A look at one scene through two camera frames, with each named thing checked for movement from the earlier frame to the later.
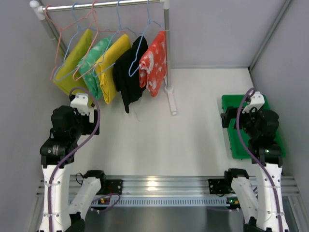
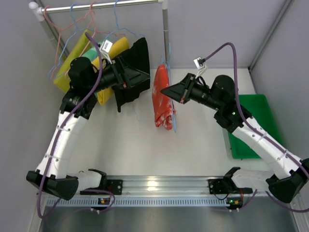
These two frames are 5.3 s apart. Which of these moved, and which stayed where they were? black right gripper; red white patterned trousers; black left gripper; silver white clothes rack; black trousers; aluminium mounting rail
Moved: black right gripper; black trousers; red white patterned trousers; black left gripper
Stayed: aluminium mounting rail; silver white clothes rack
